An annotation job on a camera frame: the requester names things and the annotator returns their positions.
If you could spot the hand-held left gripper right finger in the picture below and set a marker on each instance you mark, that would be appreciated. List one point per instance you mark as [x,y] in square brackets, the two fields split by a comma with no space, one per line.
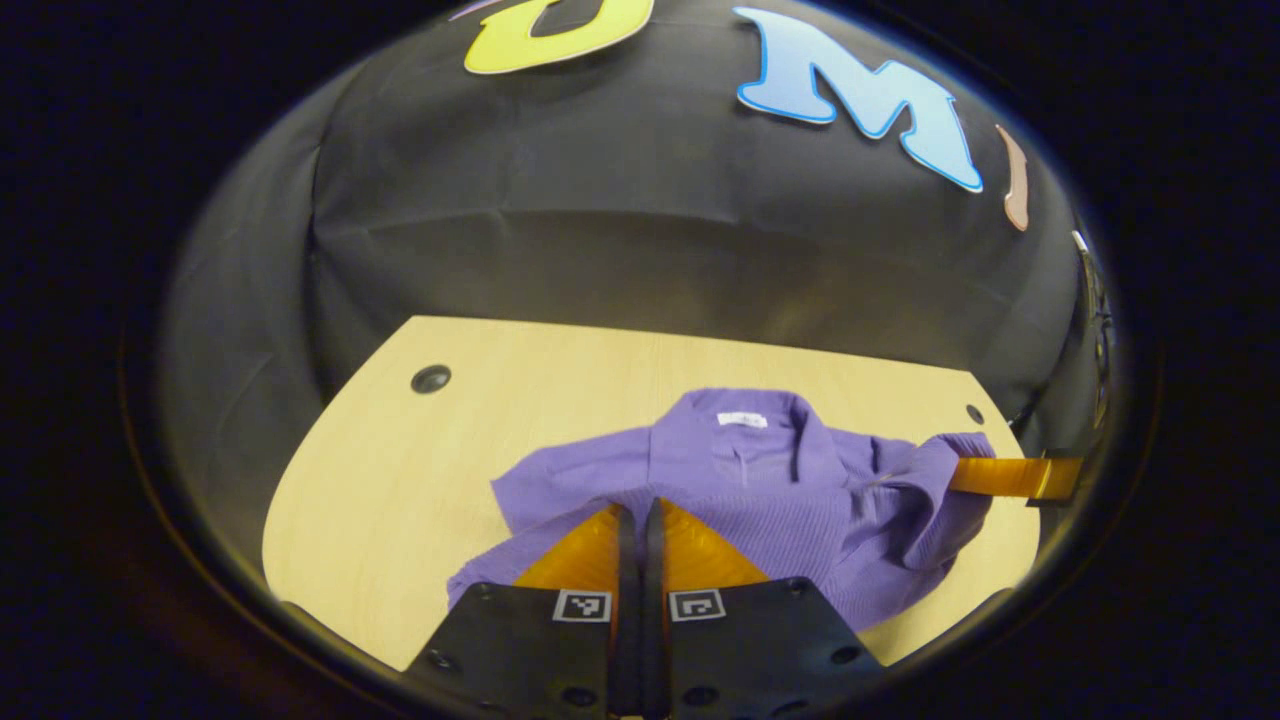
[654,620]

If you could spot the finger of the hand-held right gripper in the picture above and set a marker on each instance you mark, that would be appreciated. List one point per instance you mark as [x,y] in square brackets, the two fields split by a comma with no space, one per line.
[1000,476]

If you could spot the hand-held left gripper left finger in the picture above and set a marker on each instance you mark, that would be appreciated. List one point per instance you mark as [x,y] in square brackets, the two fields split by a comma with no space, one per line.
[626,620]

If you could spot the purple collared shirt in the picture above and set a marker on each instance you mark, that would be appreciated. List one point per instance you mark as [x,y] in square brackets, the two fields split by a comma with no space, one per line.
[800,500]

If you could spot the black backdrop cloth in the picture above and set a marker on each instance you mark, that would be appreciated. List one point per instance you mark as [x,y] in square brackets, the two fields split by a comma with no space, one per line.
[620,220]

